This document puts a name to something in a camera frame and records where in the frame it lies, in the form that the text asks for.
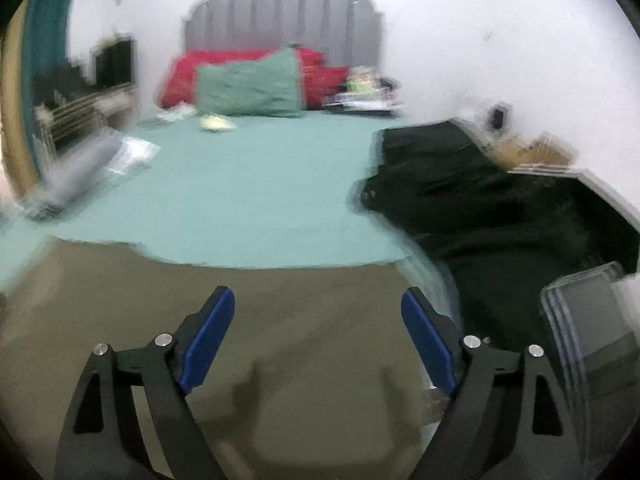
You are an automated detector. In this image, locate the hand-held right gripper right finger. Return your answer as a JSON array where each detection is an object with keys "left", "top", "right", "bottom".
[{"left": 401, "top": 287, "right": 583, "bottom": 480}]

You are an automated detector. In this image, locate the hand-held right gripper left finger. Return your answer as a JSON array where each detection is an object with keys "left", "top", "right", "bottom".
[{"left": 54, "top": 286, "right": 236, "bottom": 480}]

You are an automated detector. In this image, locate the olive green zip jacket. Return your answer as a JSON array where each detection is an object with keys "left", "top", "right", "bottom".
[{"left": 0, "top": 242, "right": 468, "bottom": 480}]

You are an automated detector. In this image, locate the black clothes heap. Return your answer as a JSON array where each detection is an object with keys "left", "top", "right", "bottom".
[{"left": 360, "top": 120, "right": 601, "bottom": 356}]

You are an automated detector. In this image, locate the black smartphone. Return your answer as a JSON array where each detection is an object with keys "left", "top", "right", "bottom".
[{"left": 540, "top": 261, "right": 640, "bottom": 461}]

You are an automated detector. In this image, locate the small white cloth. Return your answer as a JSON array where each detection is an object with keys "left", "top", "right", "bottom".
[{"left": 105, "top": 139, "right": 161, "bottom": 176}]

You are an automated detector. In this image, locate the grey folded cloth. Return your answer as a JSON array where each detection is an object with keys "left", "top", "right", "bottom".
[{"left": 25, "top": 135, "right": 123, "bottom": 221}]

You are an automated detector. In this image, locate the small yellow-green cloth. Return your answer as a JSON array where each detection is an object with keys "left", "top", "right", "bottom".
[{"left": 199, "top": 114, "right": 236, "bottom": 133}]

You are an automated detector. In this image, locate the cardboard box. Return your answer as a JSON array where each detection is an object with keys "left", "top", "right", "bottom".
[{"left": 492, "top": 132, "right": 573, "bottom": 171}]

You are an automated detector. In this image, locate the black board with white edge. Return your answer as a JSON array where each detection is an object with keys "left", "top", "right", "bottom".
[{"left": 507, "top": 172, "right": 640, "bottom": 276}]

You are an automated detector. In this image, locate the white paper packet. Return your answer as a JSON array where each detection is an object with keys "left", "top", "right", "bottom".
[{"left": 155, "top": 105, "right": 197, "bottom": 122}]

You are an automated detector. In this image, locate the small black speaker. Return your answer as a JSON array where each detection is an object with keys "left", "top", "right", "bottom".
[{"left": 489, "top": 104, "right": 512, "bottom": 131}]

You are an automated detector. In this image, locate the green pillow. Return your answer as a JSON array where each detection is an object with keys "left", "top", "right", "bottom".
[{"left": 196, "top": 47, "right": 307, "bottom": 118}]

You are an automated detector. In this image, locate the stack of papers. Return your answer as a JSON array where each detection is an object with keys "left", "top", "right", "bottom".
[{"left": 325, "top": 91, "right": 403, "bottom": 111}]

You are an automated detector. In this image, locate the light wooden desk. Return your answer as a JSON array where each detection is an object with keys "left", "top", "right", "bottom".
[{"left": 35, "top": 82, "right": 138, "bottom": 153}]

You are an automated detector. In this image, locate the green snack packet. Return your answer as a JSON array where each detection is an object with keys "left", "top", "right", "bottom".
[{"left": 347, "top": 67, "right": 381, "bottom": 93}]

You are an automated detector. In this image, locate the black monitor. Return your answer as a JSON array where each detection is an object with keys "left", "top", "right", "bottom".
[{"left": 32, "top": 67, "right": 96, "bottom": 106}]

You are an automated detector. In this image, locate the black computer tower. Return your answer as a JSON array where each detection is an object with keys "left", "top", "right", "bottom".
[{"left": 95, "top": 35, "right": 136, "bottom": 88}]

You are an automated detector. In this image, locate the yellow curtain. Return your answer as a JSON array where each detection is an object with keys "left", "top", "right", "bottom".
[{"left": 0, "top": 15, "right": 41, "bottom": 193}]

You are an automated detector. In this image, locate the grey upholstered headboard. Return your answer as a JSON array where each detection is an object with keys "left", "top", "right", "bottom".
[{"left": 182, "top": 0, "right": 387, "bottom": 68}]

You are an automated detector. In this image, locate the teal curtain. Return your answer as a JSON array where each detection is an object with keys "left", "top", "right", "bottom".
[{"left": 22, "top": 0, "right": 83, "bottom": 126}]

